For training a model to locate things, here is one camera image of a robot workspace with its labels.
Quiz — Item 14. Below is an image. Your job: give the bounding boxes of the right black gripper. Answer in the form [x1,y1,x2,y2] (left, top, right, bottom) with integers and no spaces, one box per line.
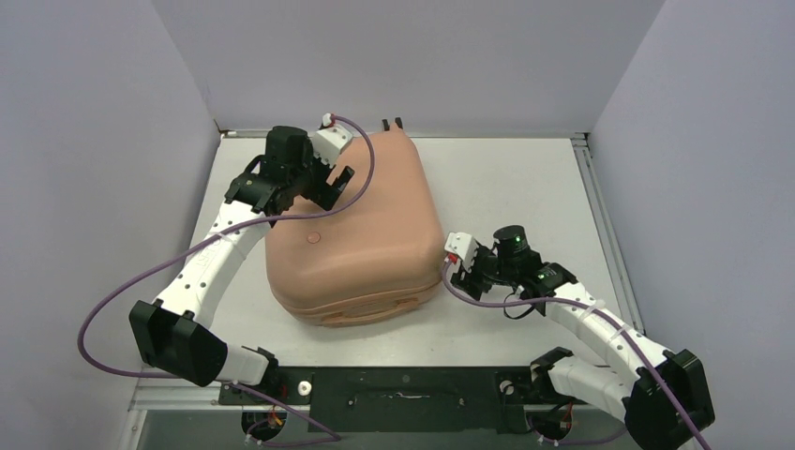
[452,245,518,298]

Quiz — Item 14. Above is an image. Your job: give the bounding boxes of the pink hard-shell suitcase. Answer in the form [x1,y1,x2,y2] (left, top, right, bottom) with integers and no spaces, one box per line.
[264,121,444,327]

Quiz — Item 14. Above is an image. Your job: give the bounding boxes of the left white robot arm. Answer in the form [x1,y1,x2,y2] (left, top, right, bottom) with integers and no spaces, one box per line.
[129,124,354,403]

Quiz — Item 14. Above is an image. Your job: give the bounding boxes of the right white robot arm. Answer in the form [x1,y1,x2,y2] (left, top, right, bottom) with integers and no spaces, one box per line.
[442,225,715,449]

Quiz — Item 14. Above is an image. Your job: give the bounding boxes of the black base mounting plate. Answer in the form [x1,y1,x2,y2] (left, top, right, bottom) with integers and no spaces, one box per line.
[218,366,573,433]

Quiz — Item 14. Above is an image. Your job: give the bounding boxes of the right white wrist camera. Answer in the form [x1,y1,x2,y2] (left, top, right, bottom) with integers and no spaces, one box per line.
[443,232,480,273]

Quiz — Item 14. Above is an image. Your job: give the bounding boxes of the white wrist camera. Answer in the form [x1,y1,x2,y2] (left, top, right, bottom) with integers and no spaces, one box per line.
[443,232,480,273]
[309,125,353,168]

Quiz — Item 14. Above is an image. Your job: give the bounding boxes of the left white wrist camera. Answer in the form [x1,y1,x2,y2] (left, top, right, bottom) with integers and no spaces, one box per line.
[309,125,353,168]

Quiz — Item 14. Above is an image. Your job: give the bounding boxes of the aluminium frame rail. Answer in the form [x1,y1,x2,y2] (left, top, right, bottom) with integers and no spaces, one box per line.
[117,365,697,450]

